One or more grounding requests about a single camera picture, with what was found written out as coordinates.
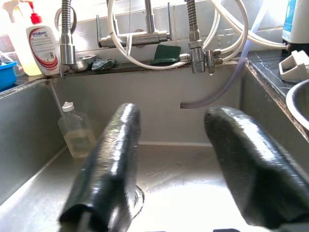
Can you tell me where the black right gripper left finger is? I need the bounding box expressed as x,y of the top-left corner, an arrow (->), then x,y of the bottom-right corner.
59,102 -> 142,232

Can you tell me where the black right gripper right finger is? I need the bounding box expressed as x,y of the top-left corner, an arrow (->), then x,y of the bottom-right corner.
204,105 -> 309,230

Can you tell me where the steel sink drain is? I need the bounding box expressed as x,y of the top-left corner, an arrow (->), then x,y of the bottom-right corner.
131,185 -> 145,219

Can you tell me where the clear plastic bottle white cap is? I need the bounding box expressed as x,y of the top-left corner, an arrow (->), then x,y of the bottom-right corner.
57,101 -> 97,159

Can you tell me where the stainless steel sink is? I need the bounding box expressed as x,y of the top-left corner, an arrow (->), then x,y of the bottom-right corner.
0,61 -> 309,232

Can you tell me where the wide shallow steel bowl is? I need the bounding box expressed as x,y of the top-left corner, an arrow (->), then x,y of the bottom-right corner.
285,79 -> 309,128

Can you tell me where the clear plastic tube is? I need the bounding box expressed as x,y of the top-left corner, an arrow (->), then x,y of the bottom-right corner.
180,0 -> 266,109

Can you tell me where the dark green crumpled scourer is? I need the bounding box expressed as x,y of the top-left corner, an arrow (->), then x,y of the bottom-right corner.
91,58 -> 117,72

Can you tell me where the small steel bowl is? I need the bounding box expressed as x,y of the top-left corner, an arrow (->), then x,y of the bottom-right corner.
70,54 -> 97,73

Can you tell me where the white spray bottle yellow liquid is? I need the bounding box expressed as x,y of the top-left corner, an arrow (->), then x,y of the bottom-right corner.
2,0 -> 44,76

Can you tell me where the flexible steel faucet sprayer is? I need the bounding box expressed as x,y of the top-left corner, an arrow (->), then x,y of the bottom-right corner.
55,0 -> 77,66

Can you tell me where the green scouring pad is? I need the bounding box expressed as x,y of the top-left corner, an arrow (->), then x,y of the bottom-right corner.
150,44 -> 182,66

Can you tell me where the steel mixer faucet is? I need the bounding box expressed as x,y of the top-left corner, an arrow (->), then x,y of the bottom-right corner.
96,0 -> 173,48

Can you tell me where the white soap bottle red pump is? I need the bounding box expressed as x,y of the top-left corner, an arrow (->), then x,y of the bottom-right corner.
19,0 -> 61,76

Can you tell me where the blue plastic bowl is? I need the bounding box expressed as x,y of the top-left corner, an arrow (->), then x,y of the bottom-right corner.
0,60 -> 19,89

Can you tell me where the white water filter container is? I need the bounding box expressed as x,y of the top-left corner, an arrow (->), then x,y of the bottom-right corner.
281,0 -> 309,45

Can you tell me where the white looped hose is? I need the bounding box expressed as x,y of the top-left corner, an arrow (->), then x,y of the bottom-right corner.
107,0 -> 249,71

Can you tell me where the white plastic bracket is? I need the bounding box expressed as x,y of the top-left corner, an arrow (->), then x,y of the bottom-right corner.
279,50 -> 309,82

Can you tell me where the flexible steel hose with valve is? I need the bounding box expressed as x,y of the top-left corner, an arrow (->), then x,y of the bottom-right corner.
180,0 -> 224,74

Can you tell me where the white filter hose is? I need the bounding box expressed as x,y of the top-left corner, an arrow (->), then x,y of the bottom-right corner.
210,0 -> 288,48

